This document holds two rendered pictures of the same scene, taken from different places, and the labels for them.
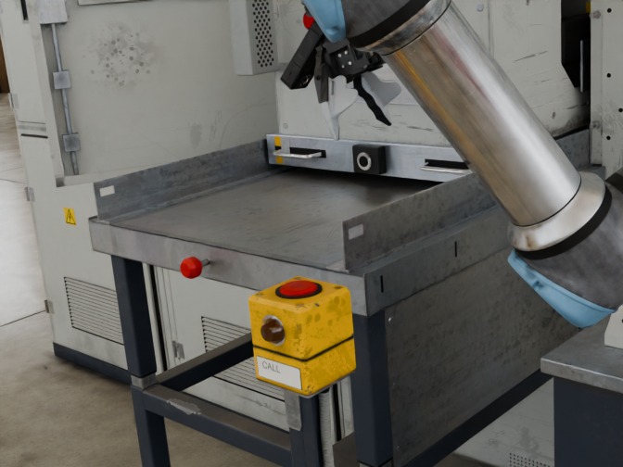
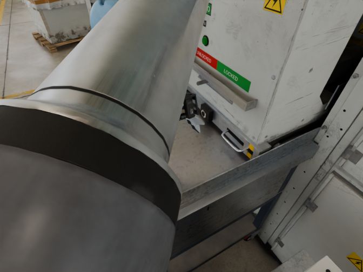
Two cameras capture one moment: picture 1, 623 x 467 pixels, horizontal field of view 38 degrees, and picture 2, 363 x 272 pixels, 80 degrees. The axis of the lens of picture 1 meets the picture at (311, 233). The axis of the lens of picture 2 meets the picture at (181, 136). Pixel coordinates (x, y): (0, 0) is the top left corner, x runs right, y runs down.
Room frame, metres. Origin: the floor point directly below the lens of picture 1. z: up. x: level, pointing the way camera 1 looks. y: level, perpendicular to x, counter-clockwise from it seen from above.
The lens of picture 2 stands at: (0.92, -0.22, 1.41)
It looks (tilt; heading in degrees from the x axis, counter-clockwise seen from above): 44 degrees down; 18
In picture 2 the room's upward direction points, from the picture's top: straight up
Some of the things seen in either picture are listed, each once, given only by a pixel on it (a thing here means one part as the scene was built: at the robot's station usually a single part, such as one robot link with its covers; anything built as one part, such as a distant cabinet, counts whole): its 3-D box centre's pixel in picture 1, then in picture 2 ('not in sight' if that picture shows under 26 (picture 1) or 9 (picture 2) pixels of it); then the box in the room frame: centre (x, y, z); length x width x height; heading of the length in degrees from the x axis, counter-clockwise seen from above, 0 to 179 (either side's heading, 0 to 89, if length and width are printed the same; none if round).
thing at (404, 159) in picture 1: (381, 156); (214, 109); (1.61, -0.14, 0.90); 0.54 x 0.05 x 0.06; 46
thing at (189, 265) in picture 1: (196, 266); not in sight; (1.29, 0.18, 0.82); 0.04 x 0.03 x 0.03; 136
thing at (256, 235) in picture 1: (351, 208); (193, 131); (1.55, -0.08, 0.82); 0.68 x 0.62 x 0.06; 136
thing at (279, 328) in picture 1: (270, 332); not in sight; (0.87, 0.05, 0.87); 0.03 x 0.01 x 0.03; 46
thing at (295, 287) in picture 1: (298, 292); not in sight; (0.90, 0.02, 0.90); 0.04 x 0.04 x 0.02
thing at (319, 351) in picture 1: (302, 334); not in sight; (0.90, 0.02, 0.85); 0.08 x 0.08 x 0.10; 46
